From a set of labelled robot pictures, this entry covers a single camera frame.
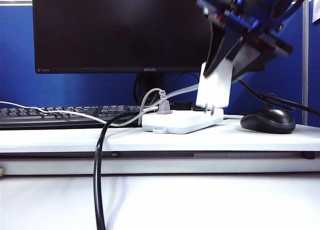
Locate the white power strip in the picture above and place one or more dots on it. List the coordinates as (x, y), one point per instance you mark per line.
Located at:
(180, 122)

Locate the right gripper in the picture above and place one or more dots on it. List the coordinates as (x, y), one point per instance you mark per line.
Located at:
(240, 17)

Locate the black computer mouse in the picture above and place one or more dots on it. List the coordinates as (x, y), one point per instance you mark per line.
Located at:
(268, 121)

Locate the small wooden block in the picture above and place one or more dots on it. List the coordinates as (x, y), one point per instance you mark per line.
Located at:
(1, 171)

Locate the black ASUS monitor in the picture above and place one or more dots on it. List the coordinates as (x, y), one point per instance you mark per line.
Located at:
(120, 27)

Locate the grey metal partition post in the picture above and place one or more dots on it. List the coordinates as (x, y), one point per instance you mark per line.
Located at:
(304, 77)

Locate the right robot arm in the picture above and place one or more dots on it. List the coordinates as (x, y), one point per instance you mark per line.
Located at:
(267, 1)

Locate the white paper sheet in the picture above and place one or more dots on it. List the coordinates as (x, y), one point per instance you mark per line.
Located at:
(316, 11)

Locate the white charger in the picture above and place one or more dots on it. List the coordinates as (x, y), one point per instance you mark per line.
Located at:
(215, 90)

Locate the black keyboard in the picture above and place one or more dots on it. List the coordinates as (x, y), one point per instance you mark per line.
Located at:
(62, 112)

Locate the black monitor stand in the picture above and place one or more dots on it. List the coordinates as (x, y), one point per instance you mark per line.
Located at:
(150, 83)

